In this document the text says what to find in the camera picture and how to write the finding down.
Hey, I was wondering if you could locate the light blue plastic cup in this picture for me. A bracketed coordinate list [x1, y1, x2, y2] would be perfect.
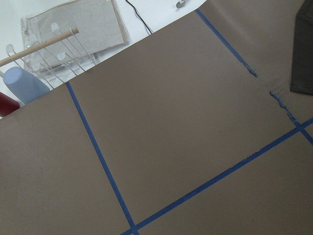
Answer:
[3, 67, 50, 104]

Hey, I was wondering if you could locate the brown paper table cover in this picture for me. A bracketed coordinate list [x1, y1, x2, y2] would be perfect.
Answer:
[0, 0, 313, 235]

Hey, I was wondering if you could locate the wooden dowel stick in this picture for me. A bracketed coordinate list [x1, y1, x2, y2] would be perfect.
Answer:
[0, 28, 79, 67]

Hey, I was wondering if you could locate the dark brown t-shirt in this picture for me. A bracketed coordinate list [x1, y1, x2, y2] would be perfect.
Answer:
[290, 0, 313, 95]

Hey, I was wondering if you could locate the black cable on white table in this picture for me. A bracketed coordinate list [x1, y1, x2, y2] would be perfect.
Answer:
[125, 0, 154, 34]

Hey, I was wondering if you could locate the grey cardboard sheet in sleeve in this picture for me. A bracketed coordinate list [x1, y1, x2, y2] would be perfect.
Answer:
[21, 0, 129, 69]

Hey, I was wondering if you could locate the clear acrylic rack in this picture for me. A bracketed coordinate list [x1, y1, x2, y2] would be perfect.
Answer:
[6, 12, 99, 89]

